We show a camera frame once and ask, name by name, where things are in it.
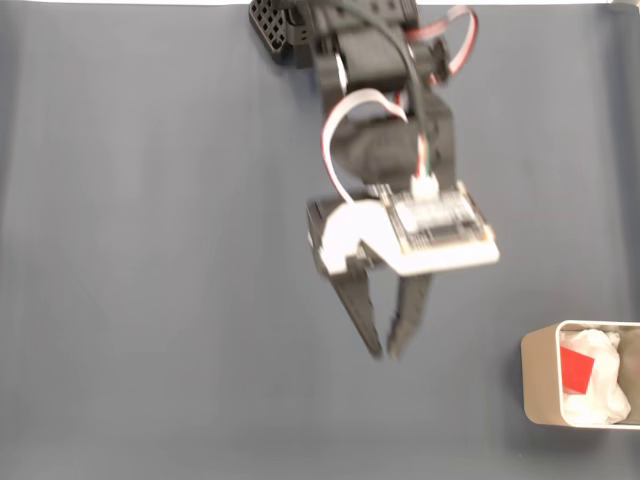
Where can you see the white crumpled cloth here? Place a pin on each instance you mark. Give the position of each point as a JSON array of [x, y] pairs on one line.
[[607, 380]]

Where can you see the grey table mat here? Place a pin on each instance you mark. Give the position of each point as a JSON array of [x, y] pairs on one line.
[[150, 300]]

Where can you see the red cube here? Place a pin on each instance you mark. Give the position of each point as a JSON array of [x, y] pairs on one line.
[[575, 370]]

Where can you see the white rounded box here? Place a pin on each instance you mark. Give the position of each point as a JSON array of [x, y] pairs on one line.
[[537, 375]]

